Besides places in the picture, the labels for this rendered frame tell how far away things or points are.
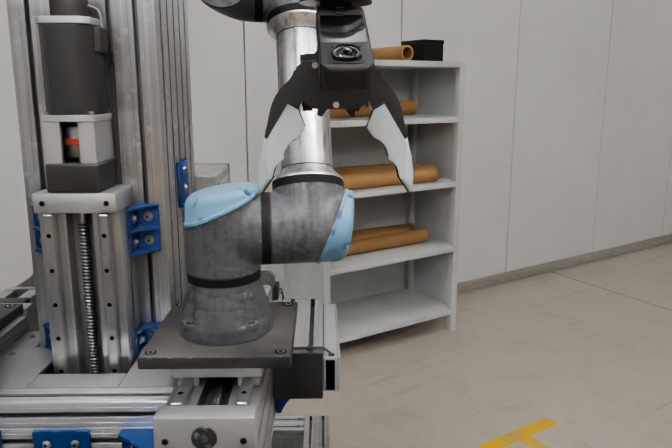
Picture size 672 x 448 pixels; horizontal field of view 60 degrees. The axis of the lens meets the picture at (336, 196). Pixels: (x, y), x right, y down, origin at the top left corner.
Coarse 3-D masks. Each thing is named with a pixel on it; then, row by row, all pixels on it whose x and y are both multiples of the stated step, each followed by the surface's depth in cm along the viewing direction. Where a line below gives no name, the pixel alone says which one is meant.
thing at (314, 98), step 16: (304, 0) 55; (320, 0) 55; (336, 0) 55; (352, 0) 55; (368, 0) 55; (304, 64) 55; (304, 80) 55; (304, 96) 56; (320, 96) 56; (336, 96) 56; (352, 96) 56; (368, 96) 56; (320, 112) 56; (352, 112) 56
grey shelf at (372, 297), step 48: (432, 96) 343; (336, 144) 335; (432, 144) 347; (384, 192) 303; (432, 192) 351; (432, 240) 349; (288, 288) 330; (336, 288) 351; (384, 288) 370; (432, 288) 360
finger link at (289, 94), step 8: (296, 72) 56; (288, 80) 56; (296, 80) 56; (280, 88) 56; (288, 88) 56; (296, 88) 56; (320, 88) 56; (280, 96) 56; (288, 96) 56; (296, 96) 56; (272, 104) 56; (280, 104) 56; (296, 104) 56; (272, 112) 56; (280, 112) 56; (272, 120) 57; (272, 128) 57; (264, 136) 57
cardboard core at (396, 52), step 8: (376, 48) 327; (384, 48) 319; (392, 48) 312; (400, 48) 306; (408, 48) 309; (376, 56) 324; (384, 56) 318; (392, 56) 312; (400, 56) 306; (408, 56) 310
